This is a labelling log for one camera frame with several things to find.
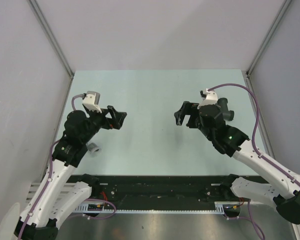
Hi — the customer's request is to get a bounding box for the left aluminium frame post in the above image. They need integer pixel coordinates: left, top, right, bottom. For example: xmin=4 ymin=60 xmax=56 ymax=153
xmin=27 ymin=0 xmax=74 ymax=79

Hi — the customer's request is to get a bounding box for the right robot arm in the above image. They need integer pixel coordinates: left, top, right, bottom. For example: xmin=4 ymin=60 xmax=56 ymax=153
xmin=174 ymin=98 xmax=300 ymax=225

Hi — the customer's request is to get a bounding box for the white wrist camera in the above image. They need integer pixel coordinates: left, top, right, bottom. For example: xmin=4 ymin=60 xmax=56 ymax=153
xmin=197 ymin=88 xmax=218 ymax=110
xmin=82 ymin=91 xmax=102 ymax=113

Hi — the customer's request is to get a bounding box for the aluminium frame post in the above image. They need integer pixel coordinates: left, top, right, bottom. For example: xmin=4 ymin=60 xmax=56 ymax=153
xmin=27 ymin=0 xmax=74 ymax=79
xmin=245 ymin=0 xmax=295 ymax=78

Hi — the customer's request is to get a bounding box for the slotted cable duct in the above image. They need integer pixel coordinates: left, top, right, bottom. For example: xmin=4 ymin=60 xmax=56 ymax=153
xmin=73 ymin=201 xmax=238 ymax=216

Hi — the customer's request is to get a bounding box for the right aluminium frame post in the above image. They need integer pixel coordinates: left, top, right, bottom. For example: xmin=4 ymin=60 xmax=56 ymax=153
xmin=245 ymin=0 xmax=295 ymax=78

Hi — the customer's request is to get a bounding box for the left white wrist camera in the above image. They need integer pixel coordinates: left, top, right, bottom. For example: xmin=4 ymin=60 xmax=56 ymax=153
xmin=82 ymin=91 xmax=102 ymax=113

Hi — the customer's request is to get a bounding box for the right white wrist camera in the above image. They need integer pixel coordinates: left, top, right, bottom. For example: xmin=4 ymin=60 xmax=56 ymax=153
xmin=197 ymin=88 xmax=218 ymax=110

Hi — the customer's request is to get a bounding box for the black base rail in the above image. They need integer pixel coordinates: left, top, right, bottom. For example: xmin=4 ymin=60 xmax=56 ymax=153
xmin=67 ymin=174 xmax=266 ymax=211

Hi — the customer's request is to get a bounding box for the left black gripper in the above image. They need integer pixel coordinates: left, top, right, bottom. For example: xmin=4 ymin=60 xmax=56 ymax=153
xmin=81 ymin=105 xmax=126 ymax=144

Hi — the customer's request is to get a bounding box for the grey tee pipe fitting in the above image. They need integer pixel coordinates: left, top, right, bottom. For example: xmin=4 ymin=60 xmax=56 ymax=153
xmin=217 ymin=97 xmax=235 ymax=121

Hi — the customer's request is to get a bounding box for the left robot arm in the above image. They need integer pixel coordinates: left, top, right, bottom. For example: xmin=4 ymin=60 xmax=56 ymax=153
xmin=14 ymin=105 xmax=127 ymax=240

